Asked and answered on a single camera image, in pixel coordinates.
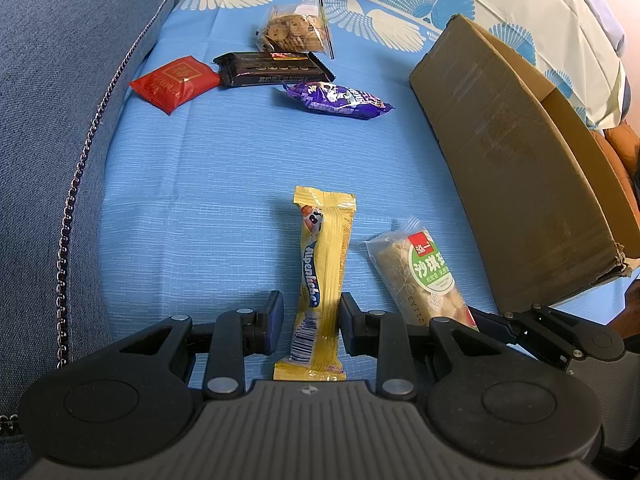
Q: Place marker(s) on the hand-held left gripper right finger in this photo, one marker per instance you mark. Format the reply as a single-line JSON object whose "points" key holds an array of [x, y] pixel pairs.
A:
{"points": [[347, 321]]}

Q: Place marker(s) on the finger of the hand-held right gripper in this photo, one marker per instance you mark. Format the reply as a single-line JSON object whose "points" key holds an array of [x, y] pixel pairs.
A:
{"points": [[492, 325]]}

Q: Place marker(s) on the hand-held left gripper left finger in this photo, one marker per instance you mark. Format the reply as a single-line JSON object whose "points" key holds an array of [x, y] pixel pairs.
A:
{"points": [[274, 321]]}

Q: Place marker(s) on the yellow candy stick packet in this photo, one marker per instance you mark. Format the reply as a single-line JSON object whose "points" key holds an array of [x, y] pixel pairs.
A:
{"points": [[322, 240]]}

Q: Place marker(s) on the green label snack packet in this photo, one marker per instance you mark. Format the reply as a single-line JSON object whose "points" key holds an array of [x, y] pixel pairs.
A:
{"points": [[425, 270]]}

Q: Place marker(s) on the cardboard box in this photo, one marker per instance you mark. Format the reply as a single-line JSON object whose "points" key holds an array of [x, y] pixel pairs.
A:
{"points": [[500, 160]]}

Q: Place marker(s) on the purple snack packet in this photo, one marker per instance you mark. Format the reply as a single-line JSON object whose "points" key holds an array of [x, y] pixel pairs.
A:
{"points": [[340, 100]]}

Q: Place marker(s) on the black snack packet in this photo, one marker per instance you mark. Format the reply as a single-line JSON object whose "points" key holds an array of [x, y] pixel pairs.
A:
{"points": [[270, 67]]}

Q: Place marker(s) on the red snack packet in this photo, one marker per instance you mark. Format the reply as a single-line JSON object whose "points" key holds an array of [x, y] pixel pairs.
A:
{"points": [[172, 82]]}

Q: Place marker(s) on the clear bag of cookies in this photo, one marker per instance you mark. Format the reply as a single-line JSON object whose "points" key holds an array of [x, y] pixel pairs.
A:
{"points": [[295, 30]]}

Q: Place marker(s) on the blue cream fan-print sheet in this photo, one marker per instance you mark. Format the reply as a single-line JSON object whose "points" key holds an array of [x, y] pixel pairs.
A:
{"points": [[200, 185]]}

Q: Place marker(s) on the orange cushion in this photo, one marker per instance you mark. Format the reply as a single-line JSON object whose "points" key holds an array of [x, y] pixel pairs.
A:
{"points": [[617, 145]]}

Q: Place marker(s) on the blue denim sofa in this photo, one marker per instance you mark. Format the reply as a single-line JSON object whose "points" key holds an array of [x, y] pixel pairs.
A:
{"points": [[50, 110]]}

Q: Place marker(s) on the pale blue cloth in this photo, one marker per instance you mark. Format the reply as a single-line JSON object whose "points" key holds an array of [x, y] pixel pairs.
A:
{"points": [[612, 25]]}

